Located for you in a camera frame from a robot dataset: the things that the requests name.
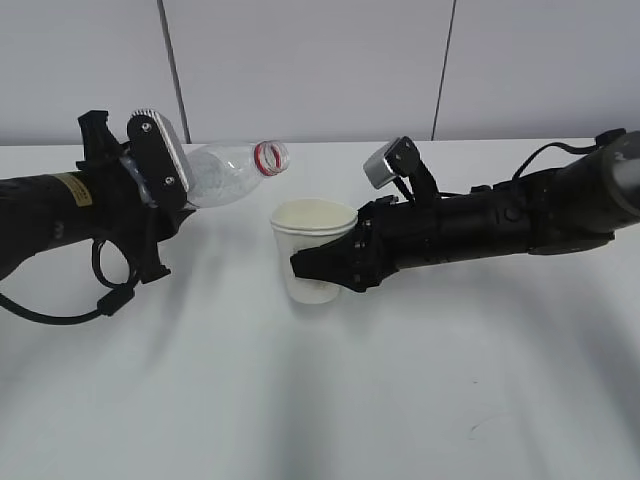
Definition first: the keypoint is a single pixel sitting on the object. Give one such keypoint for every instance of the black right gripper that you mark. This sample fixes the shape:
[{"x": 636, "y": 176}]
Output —
[{"x": 389, "y": 237}]

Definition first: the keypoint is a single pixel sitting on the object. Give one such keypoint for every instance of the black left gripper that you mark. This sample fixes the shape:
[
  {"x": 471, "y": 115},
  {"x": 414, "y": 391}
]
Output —
[{"x": 129, "y": 217}]

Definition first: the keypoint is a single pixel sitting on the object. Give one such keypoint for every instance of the white paper cup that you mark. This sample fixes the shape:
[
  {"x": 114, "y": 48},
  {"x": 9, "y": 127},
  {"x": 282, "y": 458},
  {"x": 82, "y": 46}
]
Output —
[{"x": 307, "y": 223}]

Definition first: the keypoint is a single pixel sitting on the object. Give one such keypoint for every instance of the clear water bottle red label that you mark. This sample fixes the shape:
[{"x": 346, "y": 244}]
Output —
[{"x": 224, "y": 172}]

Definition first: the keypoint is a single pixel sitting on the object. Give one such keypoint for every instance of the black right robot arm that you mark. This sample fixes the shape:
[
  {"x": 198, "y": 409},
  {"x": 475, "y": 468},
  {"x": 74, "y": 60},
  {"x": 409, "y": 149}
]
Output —
[{"x": 554, "y": 211}]

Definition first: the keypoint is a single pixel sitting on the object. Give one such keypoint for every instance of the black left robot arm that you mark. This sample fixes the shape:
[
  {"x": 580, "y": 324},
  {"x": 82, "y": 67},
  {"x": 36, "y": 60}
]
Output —
[{"x": 44, "y": 212}]

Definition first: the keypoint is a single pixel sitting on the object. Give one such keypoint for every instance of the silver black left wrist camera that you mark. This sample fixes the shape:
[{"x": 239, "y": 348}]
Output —
[{"x": 160, "y": 159}]

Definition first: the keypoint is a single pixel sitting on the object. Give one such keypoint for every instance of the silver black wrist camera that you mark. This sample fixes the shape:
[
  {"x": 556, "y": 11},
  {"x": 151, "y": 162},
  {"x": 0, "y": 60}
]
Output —
[
  {"x": 160, "y": 159},
  {"x": 399, "y": 162}
]

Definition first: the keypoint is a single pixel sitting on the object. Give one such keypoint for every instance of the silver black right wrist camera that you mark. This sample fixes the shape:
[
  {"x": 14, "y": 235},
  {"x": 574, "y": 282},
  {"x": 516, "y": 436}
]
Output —
[{"x": 399, "y": 162}]

